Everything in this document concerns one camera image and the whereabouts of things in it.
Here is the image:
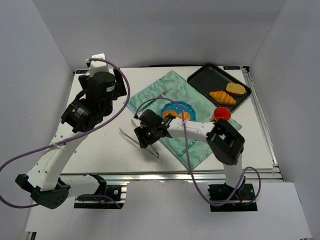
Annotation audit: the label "brown bread slice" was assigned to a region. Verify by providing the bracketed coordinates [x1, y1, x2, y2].
[225, 82, 247, 96]

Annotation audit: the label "black baking tray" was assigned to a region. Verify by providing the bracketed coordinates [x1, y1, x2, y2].
[187, 63, 252, 112]

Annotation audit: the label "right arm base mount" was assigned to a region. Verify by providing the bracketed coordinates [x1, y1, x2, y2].
[208, 183, 258, 213]

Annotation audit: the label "orange mug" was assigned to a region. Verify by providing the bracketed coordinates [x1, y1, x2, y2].
[211, 107, 231, 122]

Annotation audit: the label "metal tongs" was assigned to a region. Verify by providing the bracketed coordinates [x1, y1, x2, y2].
[119, 119, 160, 159]

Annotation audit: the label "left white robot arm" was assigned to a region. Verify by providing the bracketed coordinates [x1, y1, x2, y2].
[15, 68, 128, 209]

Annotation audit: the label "orange croissant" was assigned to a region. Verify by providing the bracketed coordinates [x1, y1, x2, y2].
[209, 91, 236, 106]

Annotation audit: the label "orange ring donut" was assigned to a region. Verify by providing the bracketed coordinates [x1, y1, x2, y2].
[162, 109, 178, 119]

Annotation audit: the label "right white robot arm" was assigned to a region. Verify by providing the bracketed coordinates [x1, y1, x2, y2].
[134, 109, 245, 190]

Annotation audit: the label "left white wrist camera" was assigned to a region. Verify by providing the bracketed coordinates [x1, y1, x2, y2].
[85, 53, 109, 77]

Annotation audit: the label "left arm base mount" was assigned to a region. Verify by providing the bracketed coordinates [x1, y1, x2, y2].
[74, 184, 127, 210]

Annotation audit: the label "small round bun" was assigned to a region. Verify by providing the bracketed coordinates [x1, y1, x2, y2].
[178, 111, 191, 121]

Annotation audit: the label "green handled fork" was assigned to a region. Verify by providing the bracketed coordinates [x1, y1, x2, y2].
[138, 89, 169, 112]

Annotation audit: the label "blue dotted plate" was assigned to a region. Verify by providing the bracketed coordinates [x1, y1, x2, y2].
[161, 101, 196, 121]

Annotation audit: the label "green patterned placemat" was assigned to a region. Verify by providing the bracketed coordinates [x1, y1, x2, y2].
[127, 70, 216, 169]

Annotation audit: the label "green handled knife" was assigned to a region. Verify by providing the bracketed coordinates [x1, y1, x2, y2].
[179, 140, 196, 157]

